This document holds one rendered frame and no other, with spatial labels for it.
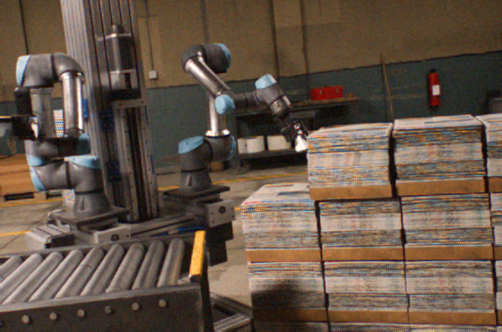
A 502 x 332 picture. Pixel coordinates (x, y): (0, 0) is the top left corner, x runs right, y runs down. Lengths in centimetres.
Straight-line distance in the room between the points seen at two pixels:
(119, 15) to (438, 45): 715
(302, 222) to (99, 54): 113
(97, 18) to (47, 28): 649
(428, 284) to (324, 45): 695
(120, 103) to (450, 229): 139
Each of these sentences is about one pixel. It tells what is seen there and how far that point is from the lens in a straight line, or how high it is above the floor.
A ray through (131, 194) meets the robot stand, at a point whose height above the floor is 85.
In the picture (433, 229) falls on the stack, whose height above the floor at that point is 71.
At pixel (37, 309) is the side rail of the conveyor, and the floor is 80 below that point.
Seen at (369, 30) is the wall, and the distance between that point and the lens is 903.
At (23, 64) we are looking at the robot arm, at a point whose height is 143.
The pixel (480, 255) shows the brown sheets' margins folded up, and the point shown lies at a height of 62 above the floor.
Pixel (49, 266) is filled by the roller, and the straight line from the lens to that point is 188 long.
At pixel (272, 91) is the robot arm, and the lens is 226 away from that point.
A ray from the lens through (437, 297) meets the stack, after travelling 220.
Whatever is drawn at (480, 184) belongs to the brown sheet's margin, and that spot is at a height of 86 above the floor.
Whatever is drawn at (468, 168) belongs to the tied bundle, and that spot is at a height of 92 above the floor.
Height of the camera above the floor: 129
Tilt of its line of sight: 6 degrees down
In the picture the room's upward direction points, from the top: 6 degrees counter-clockwise
